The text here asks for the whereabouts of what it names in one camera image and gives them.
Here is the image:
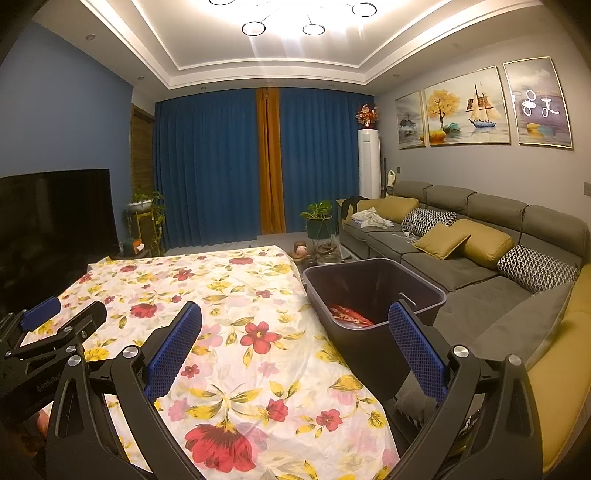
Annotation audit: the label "red snack bag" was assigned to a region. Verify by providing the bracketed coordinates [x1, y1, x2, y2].
[329, 304, 374, 329]

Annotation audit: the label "dark grey trash bin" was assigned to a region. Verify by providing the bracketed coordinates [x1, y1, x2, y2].
[304, 258, 447, 403]

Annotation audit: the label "black television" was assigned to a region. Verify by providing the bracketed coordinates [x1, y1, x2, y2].
[0, 169, 119, 315]

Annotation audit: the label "floral tablecloth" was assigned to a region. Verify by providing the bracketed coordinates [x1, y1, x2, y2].
[20, 244, 401, 480]

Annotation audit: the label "grey sectional sofa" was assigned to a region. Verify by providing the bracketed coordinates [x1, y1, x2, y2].
[339, 181, 590, 479]

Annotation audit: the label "yellow cushion near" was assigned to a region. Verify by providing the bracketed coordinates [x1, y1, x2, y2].
[414, 219, 515, 269]

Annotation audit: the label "yellow cushion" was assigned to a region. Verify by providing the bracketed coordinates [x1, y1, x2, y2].
[414, 219, 515, 269]
[356, 196, 419, 223]

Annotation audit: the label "patterned pillow far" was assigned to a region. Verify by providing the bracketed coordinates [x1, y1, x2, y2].
[401, 208, 457, 237]

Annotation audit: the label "patterned pillow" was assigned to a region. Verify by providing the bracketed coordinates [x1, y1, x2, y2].
[401, 208, 457, 237]
[497, 245, 580, 294]

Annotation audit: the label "plant on wooden stand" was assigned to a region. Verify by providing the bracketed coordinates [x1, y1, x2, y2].
[125, 190, 166, 257]

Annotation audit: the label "glass teapot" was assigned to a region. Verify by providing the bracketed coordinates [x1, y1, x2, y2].
[315, 242, 341, 262]

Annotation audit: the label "patterned pillow near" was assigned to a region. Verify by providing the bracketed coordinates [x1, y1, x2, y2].
[497, 245, 580, 294]

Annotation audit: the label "white cloth on sofa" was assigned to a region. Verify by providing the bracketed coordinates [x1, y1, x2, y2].
[352, 207, 394, 230]

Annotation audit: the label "yellow cushion far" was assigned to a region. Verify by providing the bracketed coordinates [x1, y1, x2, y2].
[356, 196, 419, 223]

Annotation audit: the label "orange curtain strip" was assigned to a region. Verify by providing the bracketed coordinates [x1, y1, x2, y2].
[256, 88, 287, 234]

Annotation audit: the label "potted plant green pot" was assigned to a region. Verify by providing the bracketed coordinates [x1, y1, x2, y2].
[300, 200, 332, 240]

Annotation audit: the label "blue curtains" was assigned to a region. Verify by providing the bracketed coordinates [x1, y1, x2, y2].
[153, 87, 375, 248]

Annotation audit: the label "white standing air conditioner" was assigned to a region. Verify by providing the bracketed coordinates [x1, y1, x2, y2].
[358, 128, 382, 199]

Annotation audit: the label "red flower ornament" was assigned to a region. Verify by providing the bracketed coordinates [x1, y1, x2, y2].
[356, 104, 379, 129]

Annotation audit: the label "small landscape painting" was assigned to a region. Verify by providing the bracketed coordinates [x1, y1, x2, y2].
[394, 91, 425, 150]

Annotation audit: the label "sailboat painting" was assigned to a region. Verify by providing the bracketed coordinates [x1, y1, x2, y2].
[424, 66, 511, 146]

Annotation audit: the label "purple abstract painting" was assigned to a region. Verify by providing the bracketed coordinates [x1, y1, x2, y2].
[503, 56, 573, 150]

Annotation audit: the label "ceiling ring lamp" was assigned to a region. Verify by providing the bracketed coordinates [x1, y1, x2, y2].
[205, 1, 378, 38]

